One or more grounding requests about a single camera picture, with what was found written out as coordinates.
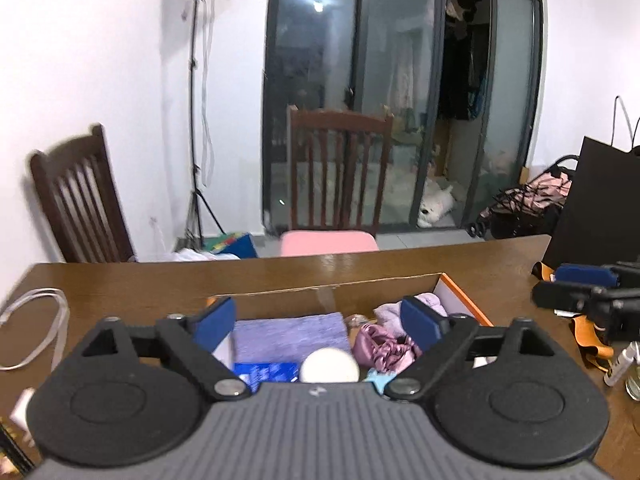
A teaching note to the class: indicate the dark wooden chair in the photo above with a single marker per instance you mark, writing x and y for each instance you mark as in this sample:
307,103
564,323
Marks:
76,191
337,164

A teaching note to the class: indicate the sliding glass door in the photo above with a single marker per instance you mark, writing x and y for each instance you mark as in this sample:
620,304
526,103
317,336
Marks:
460,77

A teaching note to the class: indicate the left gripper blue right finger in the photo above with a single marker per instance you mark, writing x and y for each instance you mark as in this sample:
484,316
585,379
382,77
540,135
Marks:
426,329

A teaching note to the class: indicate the mauve satin scrunchie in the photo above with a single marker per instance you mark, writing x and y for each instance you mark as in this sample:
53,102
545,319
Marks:
376,347

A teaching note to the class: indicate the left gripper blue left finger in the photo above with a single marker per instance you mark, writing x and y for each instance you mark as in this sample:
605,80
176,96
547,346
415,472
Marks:
209,327

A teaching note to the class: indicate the dark wooden chair middle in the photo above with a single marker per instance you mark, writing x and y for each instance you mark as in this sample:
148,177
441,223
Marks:
337,164

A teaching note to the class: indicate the white dog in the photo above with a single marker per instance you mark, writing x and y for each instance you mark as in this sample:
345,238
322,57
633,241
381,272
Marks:
435,203

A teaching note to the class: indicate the white charger with cable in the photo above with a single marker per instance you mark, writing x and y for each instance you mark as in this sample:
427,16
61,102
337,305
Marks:
32,325

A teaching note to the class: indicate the white spray bottle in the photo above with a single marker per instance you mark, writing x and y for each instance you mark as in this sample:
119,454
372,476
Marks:
627,357

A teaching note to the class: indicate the dark wooden chair left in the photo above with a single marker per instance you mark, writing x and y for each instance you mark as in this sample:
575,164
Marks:
76,191

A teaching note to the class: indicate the black paper bag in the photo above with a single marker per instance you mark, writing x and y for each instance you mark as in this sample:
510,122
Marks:
600,220

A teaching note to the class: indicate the studio light on stand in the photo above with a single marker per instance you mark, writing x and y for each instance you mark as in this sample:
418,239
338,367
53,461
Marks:
201,152

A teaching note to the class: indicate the pink chair cushion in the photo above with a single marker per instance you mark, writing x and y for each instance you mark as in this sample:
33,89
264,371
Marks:
314,243

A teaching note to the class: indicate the blue fluffy plush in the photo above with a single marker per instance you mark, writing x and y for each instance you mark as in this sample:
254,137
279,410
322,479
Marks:
379,379

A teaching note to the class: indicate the blue tissue packet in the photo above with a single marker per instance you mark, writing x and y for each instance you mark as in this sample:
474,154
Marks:
256,374

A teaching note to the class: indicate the red cardboard box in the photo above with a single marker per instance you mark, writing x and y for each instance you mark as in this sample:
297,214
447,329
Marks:
354,301

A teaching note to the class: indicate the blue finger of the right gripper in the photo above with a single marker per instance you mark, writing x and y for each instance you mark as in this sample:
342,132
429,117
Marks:
586,275

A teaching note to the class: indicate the clear glass cup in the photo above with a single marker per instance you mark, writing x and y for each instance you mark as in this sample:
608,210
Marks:
632,384

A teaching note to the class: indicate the purple knitted cloth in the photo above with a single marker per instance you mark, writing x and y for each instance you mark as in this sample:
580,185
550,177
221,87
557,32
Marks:
287,340

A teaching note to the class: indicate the pink stroller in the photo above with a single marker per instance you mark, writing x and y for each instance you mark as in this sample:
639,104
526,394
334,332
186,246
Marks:
531,208

